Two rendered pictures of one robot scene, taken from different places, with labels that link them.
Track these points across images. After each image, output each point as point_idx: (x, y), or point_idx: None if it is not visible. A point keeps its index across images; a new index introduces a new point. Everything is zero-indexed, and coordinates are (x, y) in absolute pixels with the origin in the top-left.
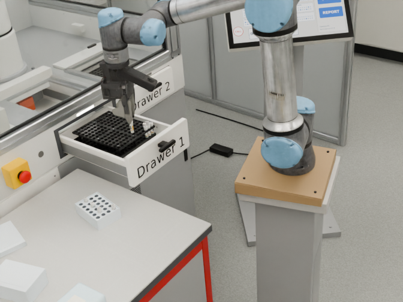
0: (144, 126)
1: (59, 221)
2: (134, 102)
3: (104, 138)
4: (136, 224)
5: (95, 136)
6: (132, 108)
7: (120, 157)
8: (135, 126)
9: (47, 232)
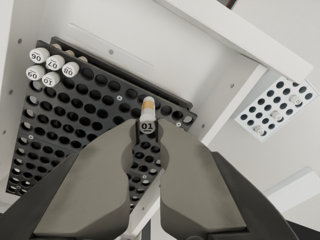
0: (68, 75)
1: (267, 147)
2: (89, 163)
3: (144, 163)
4: (308, 24)
5: (135, 182)
6: (128, 147)
7: (233, 101)
8: (56, 108)
9: (289, 153)
